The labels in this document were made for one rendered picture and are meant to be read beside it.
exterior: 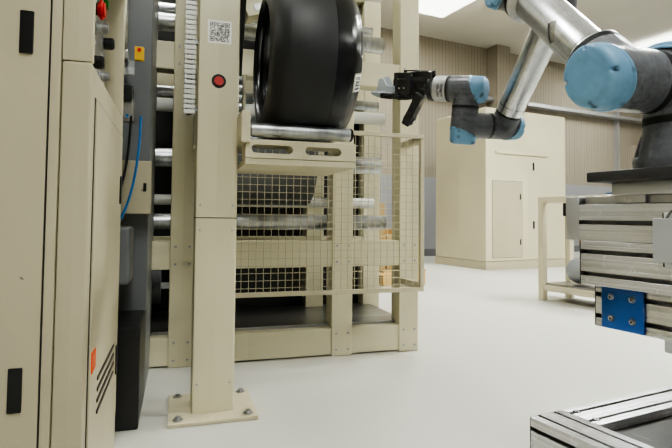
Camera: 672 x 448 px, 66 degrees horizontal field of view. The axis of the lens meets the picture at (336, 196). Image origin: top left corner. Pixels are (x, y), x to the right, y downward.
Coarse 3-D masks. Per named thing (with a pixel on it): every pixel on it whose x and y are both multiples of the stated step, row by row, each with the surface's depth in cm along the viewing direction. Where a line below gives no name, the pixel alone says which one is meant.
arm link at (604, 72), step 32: (512, 0) 117; (544, 0) 110; (544, 32) 108; (576, 32) 100; (608, 32) 95; (576, 64) 94; (608, 64) 88; (640, 64) 89; (576, 96) 95; (608, 96) 89; (640, 96) 90
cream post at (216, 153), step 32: (224, 0) 169; (224, 64) 168; (224, 96) 168; (224, 128) 167; (224, 160) 167; (224, 192) 167; (224, 224) 166; (224, 256) 166; (192, 288) 174; (224, 288) 166; (192, 320) 167; (224, 320) 165; (192, 352) 163; (224, 352) 165; (192, 384) 162; (224, 384) 164
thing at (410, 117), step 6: (414, 96) 154; (420, 96) 153; (414, 102) 155; (420, 102) 155; (408, 108) 156; (414, 108) 155; (420, 108) 158; (408, 114) 157; (414, 114) 157; (402, 120) 159; (408, 120) 158; (414, 120) 159; (408, 126) 160
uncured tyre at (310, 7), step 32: (288, 0) 158; (320, 0) 161; (352, 0) 168; (256, 32) 193; (288, 32) 156; (320, 32) 158; (352, 32) 161; (256, 64) 199; (288, 64) 156; (320, 64) 158; (352, 64) 162; (256, 96) 197; (288, 96) 161; (320, 96) 162; (352, 96) 167
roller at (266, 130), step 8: (256, 128) 163; (264, 128) 163; (272, 128) 164; (280, 128) 165; (288, 128) 166; (296, 128) 167; (304, 128) 167; (312, 128) 168; (320, 128) 169; (328, 128) 170; (336, 128) 171; (344, 128) 172; (256, 136) 164; (264, 136) 165; (272, 136) 165; (280, 136) 166; (288, 136) 166; (296, 136) 167; (304, 136) 168; (312, 136) 168; (320, 136) 169; (328, 136) 170; (336, 136) 170; (344, 136) 171; (352, 136) 172
